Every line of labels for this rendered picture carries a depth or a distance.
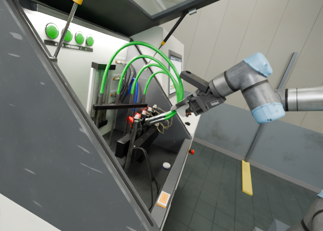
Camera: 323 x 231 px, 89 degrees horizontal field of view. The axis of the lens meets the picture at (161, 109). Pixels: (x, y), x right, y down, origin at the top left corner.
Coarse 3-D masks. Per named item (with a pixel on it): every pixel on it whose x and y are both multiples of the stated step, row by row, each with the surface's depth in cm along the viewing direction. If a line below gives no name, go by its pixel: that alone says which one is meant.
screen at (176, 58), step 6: (168, 54) 113; (174, 54) 128; (174, 60) 129; (180, 60) 149; (168, 66) 115; (180, 66) 151; (180, 72) 153; (168, 78) 116; (168, 84) 117; (168, 90) 119; (174, 90) 137; (168, 96) 120
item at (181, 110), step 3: (183, 99) 63; (174, 105) 64; (183, 105) 63; (186, 105) 62; (171, 108) 67; (174, 108) 65; (177, 108) 64; (180, 108) 64; (183, 108) 63; (186, 108) 63; (177, 111) 65; (180, 111) 64; (183, 111) 64; (180, 114) 65; (183, 114) 64
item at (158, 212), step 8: (184, 144) 95; (184, 152) 86; (176, 160) 77; (184, 160) 81; (176, 168) 72; (168, 176) 66; (176, 176) 67; (168, 184) 61; (160, 192) 57; (168, 192) 58; (168, 200) 54; (152, 208) 50; (160, 208) 51; (152, 216) 48; (160, 216) 48; (160, 224) 46
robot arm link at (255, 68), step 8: (256, 56) 45; (264, 56) 47; (240, 64) 48; (248, 64) 46; (256, 64) 44; (264, 64) 44; (224, 72) 52; (232, 72) 49; (240, 72) 47; (248, 72) 46; (256, 72) 45; (264, 72) 44; (272, 72) 45; (232, 80) 49; (240, 80) 48; (248, 80) 46; (256, 80) 45; (232, 88) 50; (240, 88) 49
